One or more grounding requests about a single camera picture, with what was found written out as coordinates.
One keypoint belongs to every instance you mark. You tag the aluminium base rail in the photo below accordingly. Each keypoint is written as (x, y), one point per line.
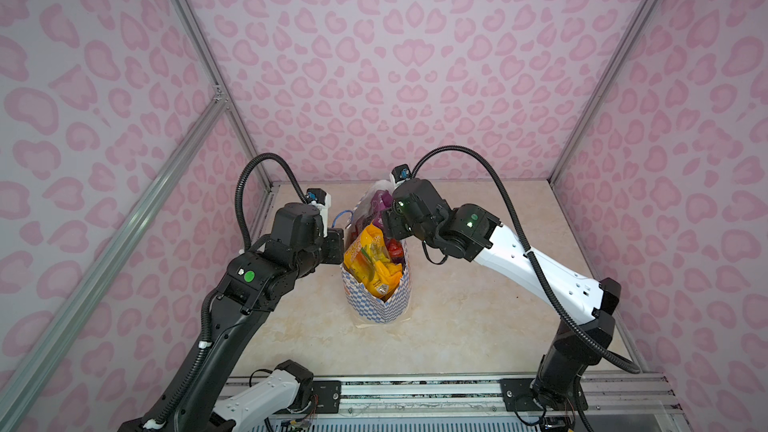
(606, 401)

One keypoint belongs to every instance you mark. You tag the purple snack bag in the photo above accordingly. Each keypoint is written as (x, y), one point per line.
(370, 210)

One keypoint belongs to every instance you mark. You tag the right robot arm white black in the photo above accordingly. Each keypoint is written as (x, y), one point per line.
(473, 234)

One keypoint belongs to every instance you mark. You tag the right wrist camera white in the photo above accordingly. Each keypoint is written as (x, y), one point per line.
(400, 174)

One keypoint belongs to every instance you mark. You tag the yellow snack bag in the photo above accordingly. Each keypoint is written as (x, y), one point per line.
(367, 260)

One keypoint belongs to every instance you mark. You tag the aluminium diagonal frame bar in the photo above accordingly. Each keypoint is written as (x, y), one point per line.
(39, 366)

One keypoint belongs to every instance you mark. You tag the red fruit snack bag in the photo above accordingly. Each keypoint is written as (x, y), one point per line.
(396, 251)

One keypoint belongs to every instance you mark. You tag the blue checkered paper bag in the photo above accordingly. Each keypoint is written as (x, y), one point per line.
(369, 309)

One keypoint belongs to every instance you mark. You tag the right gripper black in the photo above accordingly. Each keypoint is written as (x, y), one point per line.
(392, 226)

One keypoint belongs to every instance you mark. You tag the aluminium frame post right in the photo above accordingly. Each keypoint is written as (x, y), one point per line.
(628, 41)

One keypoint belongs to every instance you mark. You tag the aluminium frame rail left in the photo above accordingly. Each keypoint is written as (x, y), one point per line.
(186, 14)

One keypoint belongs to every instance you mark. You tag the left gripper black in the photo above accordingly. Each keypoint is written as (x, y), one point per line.
(335, 236)

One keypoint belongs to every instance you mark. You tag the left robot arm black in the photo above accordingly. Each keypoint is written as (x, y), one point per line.
(232, 312)

